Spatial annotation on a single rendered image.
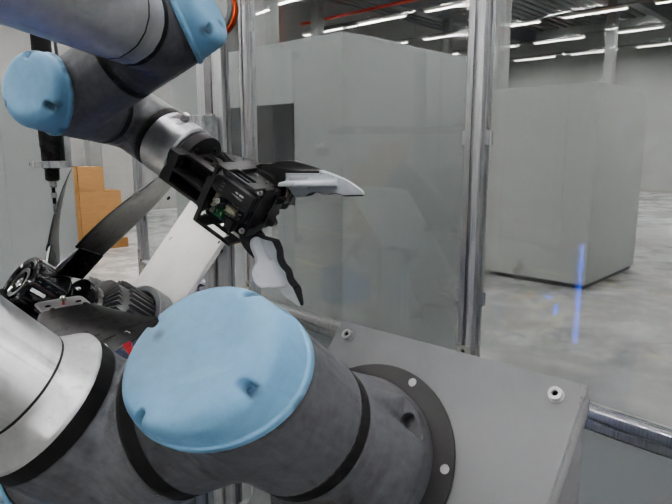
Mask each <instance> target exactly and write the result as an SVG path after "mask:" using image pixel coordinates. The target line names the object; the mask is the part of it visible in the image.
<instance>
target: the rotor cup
mask: <svg viewBox="0 0 672 504"><path fill-rule="evenodd" d="M57 272H58V271H56V269H54V268H53V267H51V266H49V265H48V264H46V263H44V262H43V259H41V258H39V257H32V258H30V259H28V260H26V261H25V262H24V263H22V264H21V265H20V266H19V267H18V268H17V269H16V270H15V271H14V273H13V274H12V275H11V276H10V278H9V279H8V280H7V282H6V283H5V285H4V287H3V289H2V291H1V293H0V295H2V296H3V297H4V298H6V299H7V300H8V301H10V302H11V303H13V304H14V305H15V306H17V307H18V308H20V309H21V310H22V311H24V312H25V313H27V314H28V315H29V316H31V317H32V318H33V319H35V320H36V321H37V319H38V315H39V314H38V313H37V312H35V311H34V308H36V307H35V306H34V304H35V303H38V302H41V301H48V300H54V299H60V296H62V295H65V296H66V297H72V296H82V297H84V298H85V299H86V300H87V301H89V302H90V303H94V302H95V299H96V295H97V288H96V285H95V284H94V283H93V282H91V281H89V280H88V279H81V280H78V281H76V282H74V283H73V284H72V279H71V278H70V276H65V275H61V274H57ZM21 278H24V280H23V282H22V284H21V285H20V286H19V287H16V283H17V281H18V280H19V279H21ZM32 288H34V289H36V290H37V291H39V292H41V293H43V294H45V295H46V296H45V298H42V297H40V296H39V295H37V294H35V293H33V292H31V291H30V290H31V289H32Z"/></svg>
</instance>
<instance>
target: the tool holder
mask: <svg viewBox="0 0 672 504"><path fill-rule="evenodd" d="M60 158H61V161H30V163H29V165H30V167H31V168H70V167H72V161H71V148H70V137H66V136H61V135H60Z"/></svg>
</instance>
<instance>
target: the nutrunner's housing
mask: <svg viewBox="0 0 672 504"><path fill-rule="evenodd" d="M38 141H39V147H40V151H41V161H61V158H60V135H59V136H52V135H49V134H47V133H45V132H43V131H39V130H38ZM43 169H45V170H44V171H45V172H44V173H45V180H47V181H59V180H60V178H59V177H60V176H59V175H60V174H59V173H60V172H59V171H60V170H59V169H60V168H43Z"/></svg>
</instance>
